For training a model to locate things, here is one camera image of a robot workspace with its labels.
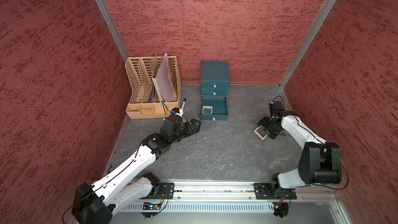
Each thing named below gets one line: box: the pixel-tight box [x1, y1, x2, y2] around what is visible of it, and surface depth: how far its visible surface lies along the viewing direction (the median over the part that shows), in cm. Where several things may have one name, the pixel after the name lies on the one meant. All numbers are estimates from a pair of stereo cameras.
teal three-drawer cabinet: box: [200, 61, 231, 121], surface depth 106 cm
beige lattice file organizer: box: [124, 56, 181, 120], surface depth 102 cm
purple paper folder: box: [151, 52, 176, 103], surface depth 94 cm
